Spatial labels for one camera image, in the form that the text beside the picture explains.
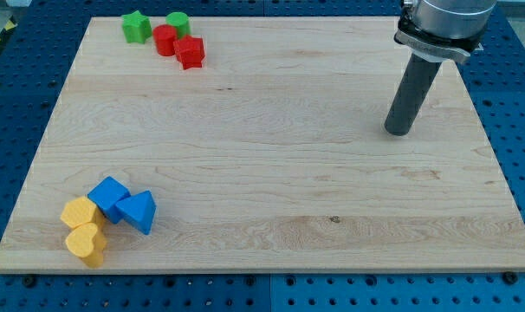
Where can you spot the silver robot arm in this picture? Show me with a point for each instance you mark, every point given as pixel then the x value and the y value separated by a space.
pixel 440 30

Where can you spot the light wooden board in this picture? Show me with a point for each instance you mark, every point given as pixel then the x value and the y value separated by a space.
pixel 270 158

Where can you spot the red star block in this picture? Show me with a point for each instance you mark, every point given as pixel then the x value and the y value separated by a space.
pixel 189 51

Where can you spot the blue triangle block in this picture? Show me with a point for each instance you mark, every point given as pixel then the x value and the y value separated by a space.
pixel 138 210

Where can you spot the red cylinder block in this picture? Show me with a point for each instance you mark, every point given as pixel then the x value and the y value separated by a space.
pixel 164 36

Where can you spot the green cylinder block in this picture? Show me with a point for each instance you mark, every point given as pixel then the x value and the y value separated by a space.
pixel 180 21

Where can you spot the blue cube block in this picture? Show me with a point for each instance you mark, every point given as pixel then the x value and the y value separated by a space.
pixel 106 194

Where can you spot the green star block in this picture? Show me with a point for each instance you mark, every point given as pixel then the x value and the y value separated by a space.
pixel 136 27

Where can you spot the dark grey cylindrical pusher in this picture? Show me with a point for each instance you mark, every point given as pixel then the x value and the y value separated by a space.
pixel 414 86

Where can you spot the yellow hexagon block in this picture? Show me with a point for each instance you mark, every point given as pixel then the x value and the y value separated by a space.
pixel 80 211

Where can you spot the yellow heart block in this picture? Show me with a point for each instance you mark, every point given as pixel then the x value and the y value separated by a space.
pixel 87 242

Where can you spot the black bolt left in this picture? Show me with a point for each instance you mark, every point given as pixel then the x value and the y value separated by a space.
pixel 29 281

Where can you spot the black bolt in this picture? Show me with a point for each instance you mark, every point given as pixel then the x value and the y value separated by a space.
pixel 29 281
pixel 510 277

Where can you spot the black bolt right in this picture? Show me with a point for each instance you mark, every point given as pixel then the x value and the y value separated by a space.
pixel 510 277

